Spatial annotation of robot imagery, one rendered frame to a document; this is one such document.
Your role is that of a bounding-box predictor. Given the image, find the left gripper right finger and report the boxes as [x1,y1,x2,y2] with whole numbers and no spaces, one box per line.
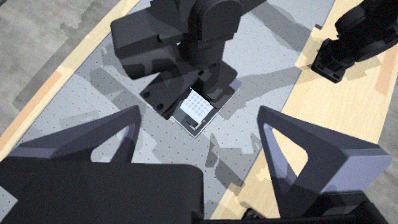
[257,105,392,218]

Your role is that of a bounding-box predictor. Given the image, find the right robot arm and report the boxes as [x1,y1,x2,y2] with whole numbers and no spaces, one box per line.
[110,0,398,120]

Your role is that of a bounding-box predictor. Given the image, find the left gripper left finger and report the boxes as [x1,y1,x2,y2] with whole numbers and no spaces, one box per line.
[6,105,142,163]

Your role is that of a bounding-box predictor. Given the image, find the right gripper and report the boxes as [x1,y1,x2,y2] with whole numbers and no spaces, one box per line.
[183,55,241,111]

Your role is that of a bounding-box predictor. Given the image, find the white well plate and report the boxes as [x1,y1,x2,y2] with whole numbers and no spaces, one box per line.
[180,89,213,124]

